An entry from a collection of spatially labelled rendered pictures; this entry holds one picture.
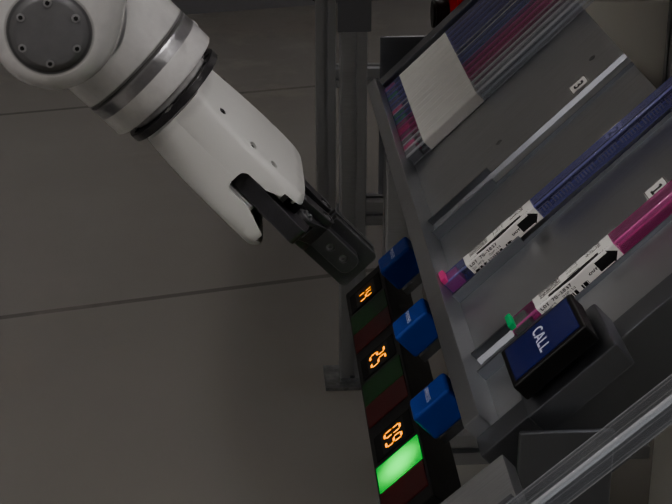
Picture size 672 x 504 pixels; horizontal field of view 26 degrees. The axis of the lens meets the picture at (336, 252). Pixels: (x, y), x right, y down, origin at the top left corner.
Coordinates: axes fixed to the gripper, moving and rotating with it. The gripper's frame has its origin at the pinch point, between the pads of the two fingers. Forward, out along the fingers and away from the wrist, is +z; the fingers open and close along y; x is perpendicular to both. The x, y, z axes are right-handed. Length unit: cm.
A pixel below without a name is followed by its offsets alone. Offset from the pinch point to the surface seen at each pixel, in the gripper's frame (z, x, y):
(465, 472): 66, -32, -83
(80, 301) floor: 28, -79, -155
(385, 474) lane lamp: 9.2, -5.9, 11.4
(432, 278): 6.1, 2.9, 0.2
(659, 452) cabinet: 59, -4, -46
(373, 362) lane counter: 9.2, -5.2, -2.9
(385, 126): 6.1, 2.8, -32.7
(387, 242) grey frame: 20, -8, -49
